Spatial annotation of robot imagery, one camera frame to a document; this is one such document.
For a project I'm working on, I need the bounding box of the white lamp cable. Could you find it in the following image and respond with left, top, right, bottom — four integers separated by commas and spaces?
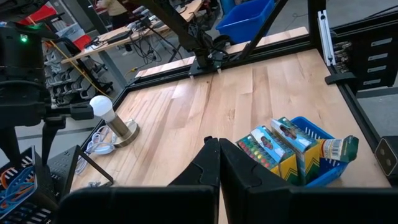
74, 124, 118, 175

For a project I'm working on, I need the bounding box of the blue plastic slotted basket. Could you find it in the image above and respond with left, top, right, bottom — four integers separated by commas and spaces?
290, 116, 349, 188

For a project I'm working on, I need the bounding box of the black frame clamp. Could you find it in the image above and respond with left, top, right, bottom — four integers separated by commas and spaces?
325, 72, 358, 86

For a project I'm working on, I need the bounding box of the red plastic crate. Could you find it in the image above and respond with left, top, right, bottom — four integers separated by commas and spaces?
73, 34, 93, 50
18, 4, 58, 26

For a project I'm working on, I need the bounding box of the thin yellow hanging cord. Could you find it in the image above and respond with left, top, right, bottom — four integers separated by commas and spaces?
27, 17, 113, 98

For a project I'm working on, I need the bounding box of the silver aluminium extrusion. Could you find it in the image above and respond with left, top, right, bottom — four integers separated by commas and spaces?
317, 9, 337, 67

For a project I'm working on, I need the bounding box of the blue storage bin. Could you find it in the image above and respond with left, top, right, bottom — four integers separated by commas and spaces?
216, 0, 276, 44

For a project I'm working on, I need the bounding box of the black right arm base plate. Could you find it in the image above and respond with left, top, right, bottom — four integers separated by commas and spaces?
188, 58, 225, 77

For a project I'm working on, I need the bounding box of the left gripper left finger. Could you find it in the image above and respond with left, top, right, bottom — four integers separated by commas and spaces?
55, 136, 221, 224

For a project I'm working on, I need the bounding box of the black perforated metal stand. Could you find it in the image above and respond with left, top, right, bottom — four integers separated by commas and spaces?
46, 144, 114, 200

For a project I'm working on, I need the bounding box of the black labelled drawer cabinet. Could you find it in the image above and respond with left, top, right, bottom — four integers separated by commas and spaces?
332, 18, 398, 91

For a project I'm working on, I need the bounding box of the black plastic slotted basket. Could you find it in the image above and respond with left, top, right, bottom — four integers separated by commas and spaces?
0, 146, 60, 224

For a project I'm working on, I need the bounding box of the small yellow crayon box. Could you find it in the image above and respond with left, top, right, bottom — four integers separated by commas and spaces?
320, 135, 360, 164

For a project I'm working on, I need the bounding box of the black storage rack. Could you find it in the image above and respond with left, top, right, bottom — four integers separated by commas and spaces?
43, 40, 114, 107

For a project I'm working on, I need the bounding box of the blue rubber band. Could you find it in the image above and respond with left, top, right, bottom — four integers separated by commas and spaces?
0, 166, 38, 218

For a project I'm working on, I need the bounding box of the black table-level camera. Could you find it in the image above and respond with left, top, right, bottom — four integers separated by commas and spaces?
374, 135, 398, 179

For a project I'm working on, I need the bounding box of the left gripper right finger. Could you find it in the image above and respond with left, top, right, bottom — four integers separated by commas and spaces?
220, 139, 398, 224

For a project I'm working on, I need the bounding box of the wooden background desk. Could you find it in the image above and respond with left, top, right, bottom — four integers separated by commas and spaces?
60, 0, 203, 65

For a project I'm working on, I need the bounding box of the person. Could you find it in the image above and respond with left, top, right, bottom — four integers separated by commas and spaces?
96, 0, 129, 29

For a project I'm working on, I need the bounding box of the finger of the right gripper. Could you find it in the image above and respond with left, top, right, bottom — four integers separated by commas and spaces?
42, 117, 66, 166
0, 126, 21, 166

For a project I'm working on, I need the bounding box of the black aluminium table frame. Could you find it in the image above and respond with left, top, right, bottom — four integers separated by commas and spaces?
80, 0, 398, 156

